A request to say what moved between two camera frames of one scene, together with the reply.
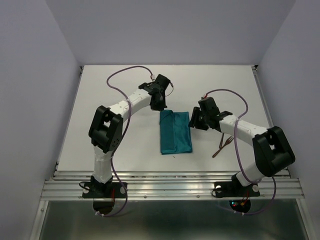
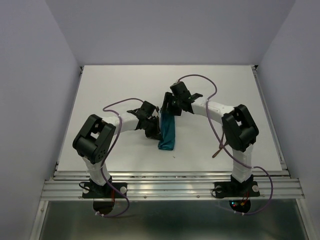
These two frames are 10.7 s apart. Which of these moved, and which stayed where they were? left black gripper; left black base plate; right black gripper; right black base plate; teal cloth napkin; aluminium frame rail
Moved: teal cloth napkin; left black gripper; right black gripper
Stayed: aluminium frame rail; right black base plate; left black base plate
